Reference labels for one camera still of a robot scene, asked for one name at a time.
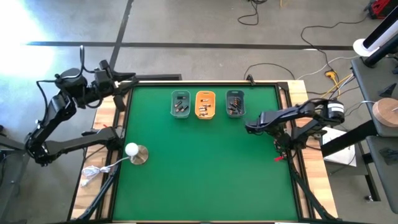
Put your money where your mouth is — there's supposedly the grey plastic bin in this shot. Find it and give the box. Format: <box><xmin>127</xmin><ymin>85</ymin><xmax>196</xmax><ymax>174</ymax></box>
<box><xmin>225</xmin><ymin>90</ymin><xmax>246</xmax><ymax>119</ymax></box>

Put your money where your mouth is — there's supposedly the small black wedge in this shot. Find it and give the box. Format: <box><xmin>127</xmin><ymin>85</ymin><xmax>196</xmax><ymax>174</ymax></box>
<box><xmin>378</xmin><ymin>82</ymin><xmax>397</xmax><ymax>98</ymax></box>

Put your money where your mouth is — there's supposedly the dark metal stand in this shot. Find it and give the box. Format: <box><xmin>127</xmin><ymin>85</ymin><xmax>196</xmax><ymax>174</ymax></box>
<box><xmin>0</xmin><ymin>124</ymin><xmax>52</xmax><ymax>223</ymax></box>

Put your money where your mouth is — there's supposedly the grey side table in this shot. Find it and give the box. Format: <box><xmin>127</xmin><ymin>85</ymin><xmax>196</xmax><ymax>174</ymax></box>
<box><xmin>365</xmin><ymin>135</ymin><xmax>398</xmax><ymax>215</ymax></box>
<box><xmin>350</xmin><ymin>57</ymin><xmax>398</xmax><ymax>138</ymax></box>

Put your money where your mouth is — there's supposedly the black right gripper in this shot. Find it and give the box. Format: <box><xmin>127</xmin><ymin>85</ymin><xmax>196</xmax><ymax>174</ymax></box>
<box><xmin>244</xmin><ymin>111</ymin><xmax>281</xmax><ymax>136</ymax></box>

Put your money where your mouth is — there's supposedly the dark crumpled object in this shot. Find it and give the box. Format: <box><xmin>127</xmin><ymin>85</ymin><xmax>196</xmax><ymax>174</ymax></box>
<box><xmin>379</xmin><ymin>147</ymin><xmax>398</xmax><ymax>166</ymax></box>

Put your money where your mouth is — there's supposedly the white board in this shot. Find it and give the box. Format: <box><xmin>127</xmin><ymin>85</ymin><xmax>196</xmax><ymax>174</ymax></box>
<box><xmin>322</xmin><ymin>127</ymin><xmax>357</xmax><ymax>168</ymax></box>

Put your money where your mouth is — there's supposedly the black diagonal beam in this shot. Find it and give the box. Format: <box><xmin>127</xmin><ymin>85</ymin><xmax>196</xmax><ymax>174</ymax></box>
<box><xmin>320</xmin><ymin>119</ymin><xmax>379</xmax><ymax>158</ymax></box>

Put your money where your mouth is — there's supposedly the white lamp cable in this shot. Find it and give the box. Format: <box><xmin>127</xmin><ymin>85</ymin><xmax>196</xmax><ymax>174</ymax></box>
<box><xmin>80</xmin><ymin>156</ymin><xmax>131</xmax><ymax>187</ymax></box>

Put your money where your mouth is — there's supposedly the red and black tool case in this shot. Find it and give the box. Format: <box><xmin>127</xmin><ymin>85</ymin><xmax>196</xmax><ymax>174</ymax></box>
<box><xmin>364</xmin><ymin>0</ymin><xmax>393</xmax><ymax>20</ymax></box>

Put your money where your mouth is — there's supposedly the black stand column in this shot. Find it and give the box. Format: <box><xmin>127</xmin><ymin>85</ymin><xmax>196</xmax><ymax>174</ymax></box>
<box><xmin>363</xmin><ymin>33</ymin><xmax>398</xmax><ymax>68</ymax></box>

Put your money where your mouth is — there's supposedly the black floor vent grille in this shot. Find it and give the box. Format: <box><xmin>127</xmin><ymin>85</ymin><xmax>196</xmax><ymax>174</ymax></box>
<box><xmin>135</xmin><ymin>73</ymin><xmax>183</xmax><ymax>82</ymax></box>

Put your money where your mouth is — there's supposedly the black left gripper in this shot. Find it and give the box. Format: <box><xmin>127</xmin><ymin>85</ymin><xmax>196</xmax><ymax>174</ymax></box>
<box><xmin>93</xmin><ymin>59</ymin><xmax>140</xmax><ymax>112</ymax></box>

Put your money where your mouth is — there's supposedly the orange plastic bin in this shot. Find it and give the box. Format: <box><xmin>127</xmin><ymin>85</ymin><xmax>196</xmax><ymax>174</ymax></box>
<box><xmin>195</xmin><ymin>90</ymin><xmax>216</xmax><ymax>120</ymax></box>

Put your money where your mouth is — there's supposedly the black arched floor cable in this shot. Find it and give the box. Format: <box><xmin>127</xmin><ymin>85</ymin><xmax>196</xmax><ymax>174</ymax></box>
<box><xmin>243</xmin><ymin>63</ymin><xmax>296</xmax><ymax>81</ymax></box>

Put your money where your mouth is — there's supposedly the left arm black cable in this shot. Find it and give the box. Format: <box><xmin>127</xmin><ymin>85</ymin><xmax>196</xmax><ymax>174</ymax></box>
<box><xmin>36</xmin><ymin>45</ymin><xmax>103</xmax><ymax>110</ymax></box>

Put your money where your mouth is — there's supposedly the long black floor cable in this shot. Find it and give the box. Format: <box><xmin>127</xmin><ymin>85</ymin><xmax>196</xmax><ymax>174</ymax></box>
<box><xmin>300</xmin><ymin>14</ymin><xmax>370</xmax><ymax>73</ymax></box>

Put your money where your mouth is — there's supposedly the green table mat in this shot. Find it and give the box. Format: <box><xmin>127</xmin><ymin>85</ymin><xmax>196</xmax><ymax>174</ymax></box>
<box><xmin>112</xmin><ymin>85</ymin><xmax>299</xmax><ymax>222</ymax></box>

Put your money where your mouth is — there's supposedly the black looped floor cable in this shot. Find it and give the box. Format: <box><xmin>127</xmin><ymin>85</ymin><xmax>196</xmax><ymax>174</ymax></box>
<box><xmin>237</xmin><ymin>0</ymin><xmax>269</xmax><ymax>26</ymax></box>

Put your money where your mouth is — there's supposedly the white floor cable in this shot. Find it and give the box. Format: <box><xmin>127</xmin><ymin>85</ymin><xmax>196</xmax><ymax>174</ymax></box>
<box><xmin>297</xmin><ymin>55</ymin><xmax>361</xmax><ymax>80</ymax></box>

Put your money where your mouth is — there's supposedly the round wooden disc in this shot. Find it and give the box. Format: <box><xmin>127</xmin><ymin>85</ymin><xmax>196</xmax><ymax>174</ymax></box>
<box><xmin>372</xmin><ymin>97</ymin><xmax>398</xmax><ymax>128</ymax></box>

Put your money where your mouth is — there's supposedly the teal plastic bin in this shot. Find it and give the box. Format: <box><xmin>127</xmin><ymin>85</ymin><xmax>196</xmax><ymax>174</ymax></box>
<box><xmin>169</xmin><ymin>88</ymin><xmax>191</xmax><ymax>118</ymax></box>

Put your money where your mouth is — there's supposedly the brass lamp with white bulb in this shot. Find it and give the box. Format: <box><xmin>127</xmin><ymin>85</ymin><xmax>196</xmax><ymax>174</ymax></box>
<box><xmin>124</xmin><ymin>142</ymin><xmax>149</xmax><ymax>166</ymax></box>

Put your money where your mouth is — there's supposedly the black stand leg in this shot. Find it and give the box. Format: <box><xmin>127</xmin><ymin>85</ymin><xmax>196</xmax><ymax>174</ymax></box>
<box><xmin>357</xmin><ymin>152</ymin><xmax>382</xmax><ymax>203</ymax></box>

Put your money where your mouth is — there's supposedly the black aluminium table frame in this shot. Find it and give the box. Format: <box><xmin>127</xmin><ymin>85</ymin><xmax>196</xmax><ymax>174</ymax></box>
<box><xmin>76</xmin><ymin>80</ymin><xmax>340</xmax><ymax>223</ymax></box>

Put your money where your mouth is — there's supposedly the white tower fan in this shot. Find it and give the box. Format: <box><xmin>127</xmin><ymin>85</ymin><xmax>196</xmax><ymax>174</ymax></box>
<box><xmin>353</xmin><ymin>6</ymin><xmax>398</xmax><ymax>58</ymax></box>

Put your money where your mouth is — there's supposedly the yellow extension cord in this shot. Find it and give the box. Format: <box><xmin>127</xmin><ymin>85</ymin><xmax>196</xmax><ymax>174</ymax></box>
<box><xmin>320</xmin><ymin>70</ymin><xmax>354</xmax><ymax>100</ymax></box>

